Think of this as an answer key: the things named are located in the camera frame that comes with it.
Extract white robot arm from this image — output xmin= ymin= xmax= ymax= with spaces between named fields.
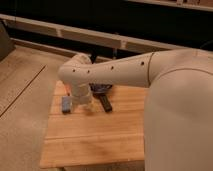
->
xmin=58 ymin=49 xmax=213 ymax=171

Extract black flat tool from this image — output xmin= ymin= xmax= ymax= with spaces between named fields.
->
xmin=97 ymin=94 xmax=112 ymax=112

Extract blue rectangular sponge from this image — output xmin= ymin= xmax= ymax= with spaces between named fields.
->
xmin=62 ymin=96 xmax=71 ymax=113

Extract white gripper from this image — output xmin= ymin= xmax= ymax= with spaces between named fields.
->
xmin=71 ymin=84 xmax=92 ymax=111

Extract grey box at left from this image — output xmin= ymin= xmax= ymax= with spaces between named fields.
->
xmin=0 ymin=21 xmax=15 ymax=61

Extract orange red small tool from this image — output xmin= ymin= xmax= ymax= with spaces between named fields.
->
xmin=66 ymin=85 xmax=71 ymax=96

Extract white metal shelf rail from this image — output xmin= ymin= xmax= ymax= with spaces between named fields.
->
xmin=0 ymin=13 xmax=201 ymax=54

